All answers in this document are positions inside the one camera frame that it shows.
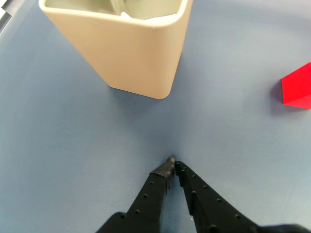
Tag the white crumpled tissue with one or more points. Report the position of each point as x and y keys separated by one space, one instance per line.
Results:
x=136 y=16

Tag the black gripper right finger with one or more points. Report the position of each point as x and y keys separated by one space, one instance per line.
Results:
x=211 y=208

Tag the red cube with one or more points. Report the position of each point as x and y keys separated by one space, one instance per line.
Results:
x=298 y=87

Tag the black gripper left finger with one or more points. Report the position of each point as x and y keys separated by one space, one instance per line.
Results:
x=145 y=204

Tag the beige metal box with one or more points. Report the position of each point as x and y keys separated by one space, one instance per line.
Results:
x=126 y=55

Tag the blue grey table mat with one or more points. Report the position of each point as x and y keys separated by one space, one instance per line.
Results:
x=73 y=145

